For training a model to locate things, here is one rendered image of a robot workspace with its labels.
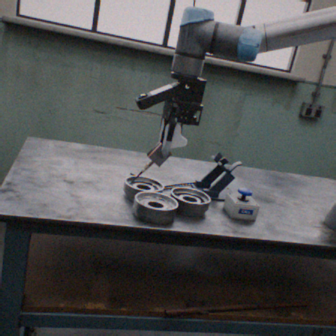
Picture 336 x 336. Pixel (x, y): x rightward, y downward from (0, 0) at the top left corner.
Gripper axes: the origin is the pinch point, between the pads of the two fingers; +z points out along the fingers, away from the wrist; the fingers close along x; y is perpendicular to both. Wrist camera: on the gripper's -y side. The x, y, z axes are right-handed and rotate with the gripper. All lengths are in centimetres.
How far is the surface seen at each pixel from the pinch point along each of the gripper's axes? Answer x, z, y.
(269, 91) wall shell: 150, -8, 107
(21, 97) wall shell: 158, 23, -48
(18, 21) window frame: 150, -20, -52
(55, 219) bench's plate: -17.0, 13.3, -24.9
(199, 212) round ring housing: -11.1, 11.6, 9.6
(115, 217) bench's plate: -14.3, 13.2, -11.5
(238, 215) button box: -9.6, 12.1, 21.3
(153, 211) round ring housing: -16.4, 9.7, -3.7
